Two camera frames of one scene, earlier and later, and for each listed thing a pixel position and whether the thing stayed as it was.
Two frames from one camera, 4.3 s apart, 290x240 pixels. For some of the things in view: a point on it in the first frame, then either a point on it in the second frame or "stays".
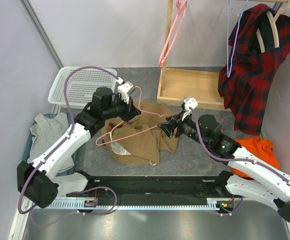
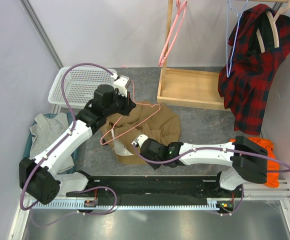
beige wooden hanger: x=274 y=29 stays
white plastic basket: x=81 y=84 stays
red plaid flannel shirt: x=260 y=38 stays
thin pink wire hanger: x=144 y=112 → x=124 y=114
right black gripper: x=168 y=127 → x=154 y=165
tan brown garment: x=141 y=136 stays
